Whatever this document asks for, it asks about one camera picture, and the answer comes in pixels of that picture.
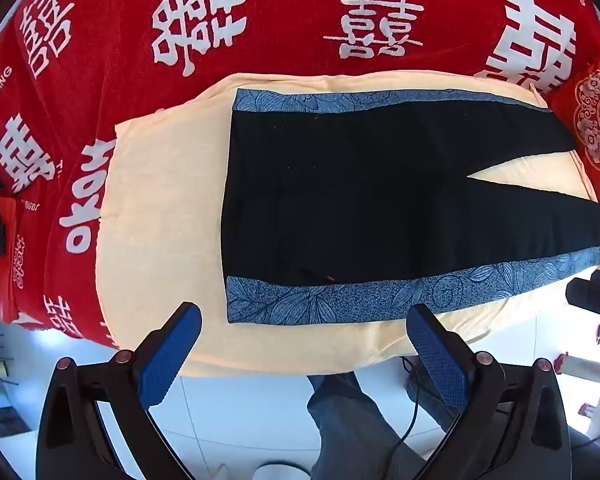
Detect white rack with red caps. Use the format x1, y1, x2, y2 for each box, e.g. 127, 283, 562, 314
554, 324, 600, 443

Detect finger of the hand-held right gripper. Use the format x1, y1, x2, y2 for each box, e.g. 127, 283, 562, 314
565, 270, 600, 326

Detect black cable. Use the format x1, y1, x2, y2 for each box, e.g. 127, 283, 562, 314
377, 355, 423, 480

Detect red floral pillow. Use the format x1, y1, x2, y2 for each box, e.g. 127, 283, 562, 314
547, 52, 600, 183

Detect red printed blanket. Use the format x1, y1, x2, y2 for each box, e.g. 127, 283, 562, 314
0, 0, 600, 351

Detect black pants with blue stripes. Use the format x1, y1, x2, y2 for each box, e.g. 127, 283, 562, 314
221, 87, 600, 326

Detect cream blanket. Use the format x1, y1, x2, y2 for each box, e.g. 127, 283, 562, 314
96, 73, 600, 380

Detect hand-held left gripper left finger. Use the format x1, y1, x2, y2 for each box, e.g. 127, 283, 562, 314
35, 301, 203, 480

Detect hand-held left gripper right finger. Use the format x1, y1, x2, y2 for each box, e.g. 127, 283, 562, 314
406, 303, 573, 480

